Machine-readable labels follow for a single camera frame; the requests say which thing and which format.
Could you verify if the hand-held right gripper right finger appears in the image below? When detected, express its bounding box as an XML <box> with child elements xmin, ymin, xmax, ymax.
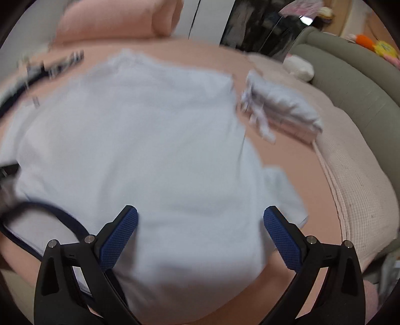
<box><xmin>259</xmin><ymin>205</ymin><xmax>366</xmax><ymax>325</ymax></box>

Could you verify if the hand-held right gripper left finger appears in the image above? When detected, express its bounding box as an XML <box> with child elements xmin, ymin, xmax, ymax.
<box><xmin>34</xmin><ymin>204</ymin><xmax>140</xmax><ymax>325</ymax></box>

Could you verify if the white navy-trimmed T-shirt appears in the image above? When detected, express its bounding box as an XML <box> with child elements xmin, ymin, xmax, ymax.
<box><xmin>0</xmin><ymin>50</ymin><xmax>310</xmax><ymax>319</ymax></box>

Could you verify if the pink bed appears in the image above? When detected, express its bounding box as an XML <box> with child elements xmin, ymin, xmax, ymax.
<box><xmin>0</xmin><ymin>37</ymin><xmax>347</xmax><ymax>325</ymax></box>

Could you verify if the cream waffle blanket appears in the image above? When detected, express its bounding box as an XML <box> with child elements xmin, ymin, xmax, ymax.
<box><xmin>312</xmin><ymin>103</ymin><xmax>397</xmax><ymax>272</ymax></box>

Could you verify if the navy striped garment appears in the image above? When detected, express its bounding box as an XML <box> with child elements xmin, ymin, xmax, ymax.
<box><xmin>0</xmin><ymin>50</ymin><xmax>85</xmax><ymax>116</ymax></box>

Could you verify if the folded pale pink garment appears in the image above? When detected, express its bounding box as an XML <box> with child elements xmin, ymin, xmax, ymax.
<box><xmin>278</xmin><ymin>120</ymin><xmax>318</xmax><ymax>143</ymax></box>

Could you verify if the folded white garment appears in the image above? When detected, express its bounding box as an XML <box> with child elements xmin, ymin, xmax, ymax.
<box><xmin>240</xmin><ymin>70</ymin><xmax>324</xmax><ymax>144</ymax></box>

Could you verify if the white plush toy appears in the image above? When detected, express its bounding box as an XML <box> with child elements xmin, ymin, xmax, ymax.
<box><xmin>283</xmin><ymin>55</ymin><xmax>315</xmax><ymax>82</ymax></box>

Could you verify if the orange carrot plush toy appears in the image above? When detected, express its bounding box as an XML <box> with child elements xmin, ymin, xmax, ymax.
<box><xmin>348</xmin><ymin>33</ymin><xmax>380</xmax><ymax>51</ymax></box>

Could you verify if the glass-door wardrobe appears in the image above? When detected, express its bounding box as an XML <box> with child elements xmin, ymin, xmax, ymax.
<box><xmin>220</xmin><ymin>0</ymin><xmax>316</xmax><ymax>61</ymax></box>

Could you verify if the yellow plush toy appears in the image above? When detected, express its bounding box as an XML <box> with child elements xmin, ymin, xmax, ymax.
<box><xmin>373</xmin><ymin>40</ymin><xmax>399</xmax><ymax>57</ymax></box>

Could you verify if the small yellow plush doll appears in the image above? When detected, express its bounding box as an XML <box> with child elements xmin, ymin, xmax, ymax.
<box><xmin>315</xmin><ymin>6</ymin><xmax>335</xmax><ymax>21</ymax></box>

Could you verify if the hanging pink garment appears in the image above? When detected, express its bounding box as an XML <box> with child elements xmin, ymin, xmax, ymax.
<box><xmin>278</xmin><ymin>0</ymin><xmax>324</xmax><ymax>16</ymax></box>

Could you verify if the white wardrobe door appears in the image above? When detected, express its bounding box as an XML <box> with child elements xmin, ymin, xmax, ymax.
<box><xmin>172</xmin><ymin>0</ymin><xmax>235</xmax><ymax>46</ymax></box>

